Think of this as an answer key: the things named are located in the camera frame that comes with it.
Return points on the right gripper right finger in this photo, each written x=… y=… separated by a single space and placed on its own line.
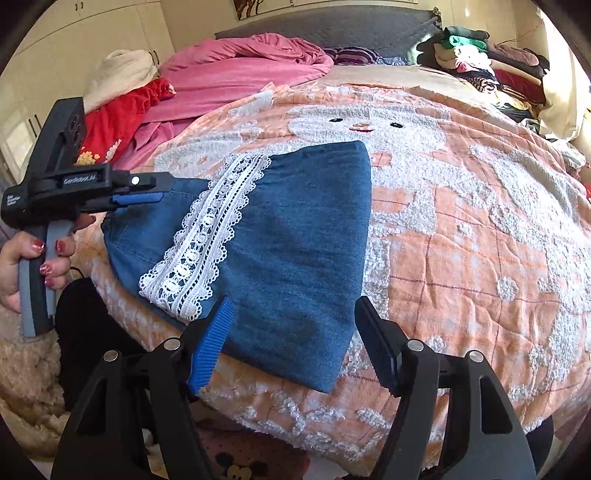
x=483 y=437

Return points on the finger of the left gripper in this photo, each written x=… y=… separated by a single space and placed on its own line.
x=127 y=182
x=123 y=201

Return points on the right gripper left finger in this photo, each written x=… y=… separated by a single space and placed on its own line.
x=126 y=395

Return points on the blue denim pants lace trim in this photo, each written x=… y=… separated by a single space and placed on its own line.
x=282 y=237

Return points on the fuzzy tan sleeve left forearm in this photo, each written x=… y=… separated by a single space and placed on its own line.
x=32 y=401

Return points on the left hand red nails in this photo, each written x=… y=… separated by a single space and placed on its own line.
x=54 y=272

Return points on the red floral blanket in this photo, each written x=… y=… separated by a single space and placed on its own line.
x=111 y=127

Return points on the mickey mouse slipper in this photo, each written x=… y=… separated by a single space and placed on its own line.
x=240 y=453

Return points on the cream fleece blanket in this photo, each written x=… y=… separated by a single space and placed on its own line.
x=118 y=73

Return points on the cream wardrobe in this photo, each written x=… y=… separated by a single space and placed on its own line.
x=56 y=56

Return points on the pink duvet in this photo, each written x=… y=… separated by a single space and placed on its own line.
x=214 y=73

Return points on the peach bear pattern bedspread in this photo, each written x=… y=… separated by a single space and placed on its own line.
x=478 y=236

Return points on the purple striped pillow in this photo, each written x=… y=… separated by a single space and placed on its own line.
x=361 y=56

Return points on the grey quilted headboard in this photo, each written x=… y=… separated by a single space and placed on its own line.
x=389 y=31

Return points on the pile of folded clothes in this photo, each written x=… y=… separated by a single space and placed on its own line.
x=510 y=77

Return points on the cream curtain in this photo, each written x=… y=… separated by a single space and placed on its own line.
x=566 y=87

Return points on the wall painting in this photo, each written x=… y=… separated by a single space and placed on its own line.
x=249 y=8

